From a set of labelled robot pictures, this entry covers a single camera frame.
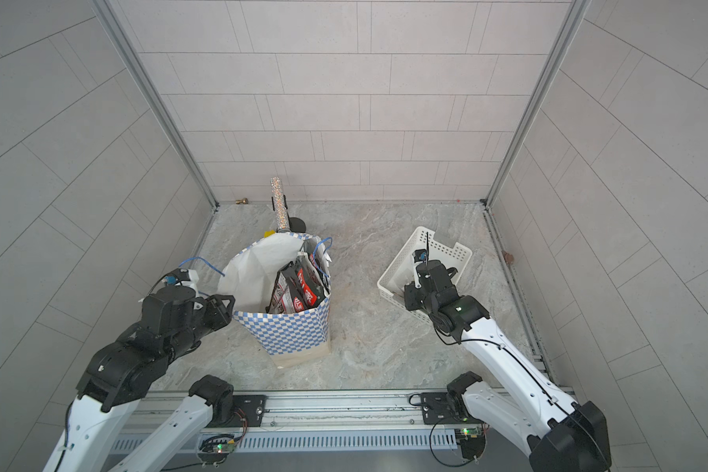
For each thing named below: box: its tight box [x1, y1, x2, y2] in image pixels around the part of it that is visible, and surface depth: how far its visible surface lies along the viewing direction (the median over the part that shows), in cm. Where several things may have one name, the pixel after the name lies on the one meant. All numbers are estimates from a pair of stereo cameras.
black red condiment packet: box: [265, 237, 333, 314], surface depth 75 cm
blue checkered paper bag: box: [218, 232, 334, 369], surface depth 72 cm
